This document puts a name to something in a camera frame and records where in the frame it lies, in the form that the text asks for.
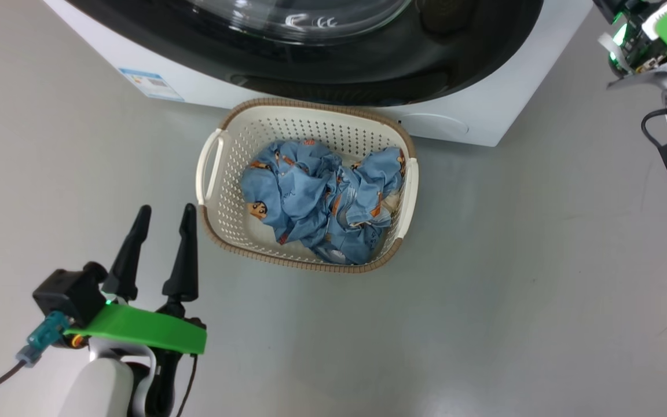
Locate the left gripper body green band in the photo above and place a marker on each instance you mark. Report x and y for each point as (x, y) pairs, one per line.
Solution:
(136, 327)

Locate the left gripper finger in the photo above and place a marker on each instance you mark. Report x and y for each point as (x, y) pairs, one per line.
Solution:
(184, 266)
(127, 266)

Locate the black round glass washer door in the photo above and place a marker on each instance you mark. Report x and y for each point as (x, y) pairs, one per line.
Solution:
(368, 75)

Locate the cream perforated laundry basket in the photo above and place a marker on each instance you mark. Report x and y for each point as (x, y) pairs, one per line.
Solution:
(223, 217)

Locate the white front-load washing machine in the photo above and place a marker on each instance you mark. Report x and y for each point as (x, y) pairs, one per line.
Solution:
(472, 121)

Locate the blue white energy label sticker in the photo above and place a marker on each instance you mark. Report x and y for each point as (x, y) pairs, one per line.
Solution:
(151, 85)

